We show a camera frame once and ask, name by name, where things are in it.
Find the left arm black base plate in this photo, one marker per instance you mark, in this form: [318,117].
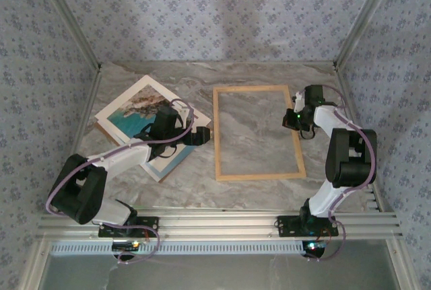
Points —
[153,222]

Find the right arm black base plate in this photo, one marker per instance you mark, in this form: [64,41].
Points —
[286,226]

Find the light wooden picture frame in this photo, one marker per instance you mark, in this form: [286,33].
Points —
[259,177]

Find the long aluminium mounting rail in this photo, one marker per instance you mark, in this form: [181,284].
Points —
[219,224]

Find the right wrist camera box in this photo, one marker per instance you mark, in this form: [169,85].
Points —
[299,101]

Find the white picture mat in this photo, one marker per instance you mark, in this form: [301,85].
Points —
[116,135]

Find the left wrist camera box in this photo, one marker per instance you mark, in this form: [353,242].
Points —
[187,115]

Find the aluminium frame leg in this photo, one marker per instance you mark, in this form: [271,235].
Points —
[33,266]
[401,266]

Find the grey metal panel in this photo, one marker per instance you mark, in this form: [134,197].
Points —
[219,273]

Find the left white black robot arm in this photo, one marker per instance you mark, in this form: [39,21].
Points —
[77,196]

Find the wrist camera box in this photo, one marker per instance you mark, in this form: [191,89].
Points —
[187,115]
[299,101]

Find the aluminium corner post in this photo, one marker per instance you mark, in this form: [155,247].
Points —
[364,17]
[69,17]

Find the seaside cliff photo print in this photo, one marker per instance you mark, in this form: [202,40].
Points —
[128,118]

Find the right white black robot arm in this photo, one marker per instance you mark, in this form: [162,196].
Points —
[350,162]

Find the black controller board with LED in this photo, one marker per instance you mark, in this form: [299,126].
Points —
[313,251]
[123,246]

